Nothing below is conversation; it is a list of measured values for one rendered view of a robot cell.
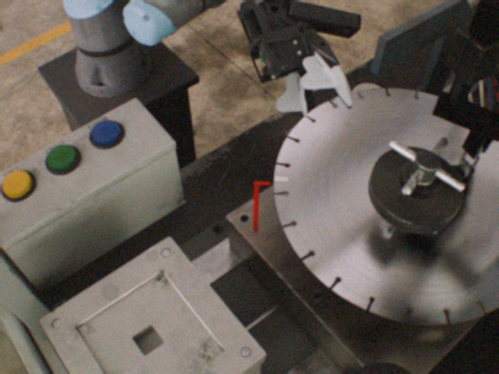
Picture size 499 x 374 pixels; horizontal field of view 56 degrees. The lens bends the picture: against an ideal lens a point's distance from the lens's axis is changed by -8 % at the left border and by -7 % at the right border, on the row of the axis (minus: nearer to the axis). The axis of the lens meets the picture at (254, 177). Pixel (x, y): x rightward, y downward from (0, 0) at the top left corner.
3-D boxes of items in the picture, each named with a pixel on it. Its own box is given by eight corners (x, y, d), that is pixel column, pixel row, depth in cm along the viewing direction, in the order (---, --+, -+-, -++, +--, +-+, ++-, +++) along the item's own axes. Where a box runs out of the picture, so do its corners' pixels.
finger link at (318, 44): (327, 86, 67) (296, 52, 72) (338, 83, 68) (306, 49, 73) (330, 59, 63) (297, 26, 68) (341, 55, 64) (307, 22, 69)
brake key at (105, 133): (102, 155, 67) (99, 146, 65) (90, 138, 69) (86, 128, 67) (127, 142, 69) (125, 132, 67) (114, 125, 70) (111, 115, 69)
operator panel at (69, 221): (33, 298, 69) (-9, 251, 57) (5, 246, 74) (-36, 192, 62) (186, 202, 80) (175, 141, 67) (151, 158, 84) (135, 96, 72)
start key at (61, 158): (58, 181, 64) (53, 172, 63) (46, 162, 66) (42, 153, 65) (84, 166, 66) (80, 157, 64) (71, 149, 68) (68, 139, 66)
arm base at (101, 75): (66, 68, 98) (53, 30, 90) (128, 36, 104) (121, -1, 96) (97, 109, 91) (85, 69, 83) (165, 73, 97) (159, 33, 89)
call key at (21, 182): (13, 207, 62) (8, 199, 60) (3, 188, 64) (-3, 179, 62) (39, 192, 63) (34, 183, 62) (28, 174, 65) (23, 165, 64)
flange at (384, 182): (467, 170, 59) (474, 157, 57) (450, 243, 53) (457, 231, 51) (383, 139, 61) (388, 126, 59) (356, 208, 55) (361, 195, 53)
